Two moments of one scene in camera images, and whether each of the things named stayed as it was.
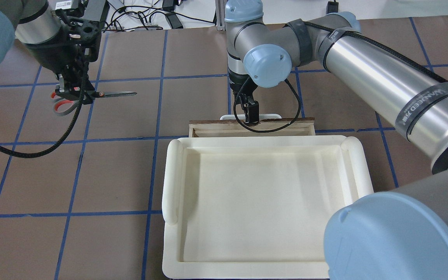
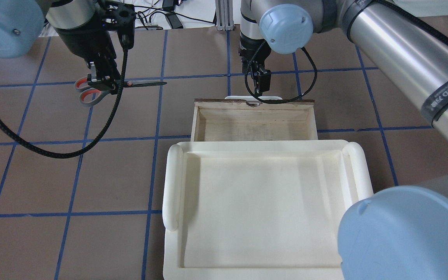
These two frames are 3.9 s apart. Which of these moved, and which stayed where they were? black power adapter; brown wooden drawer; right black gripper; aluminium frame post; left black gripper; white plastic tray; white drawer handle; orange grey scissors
Moved: left black gripper; orange grey scissors; white drawer handle; right black gripper; brown wooden drawer
Stayed: aluminium frame post; black power adapter; white plastic tray
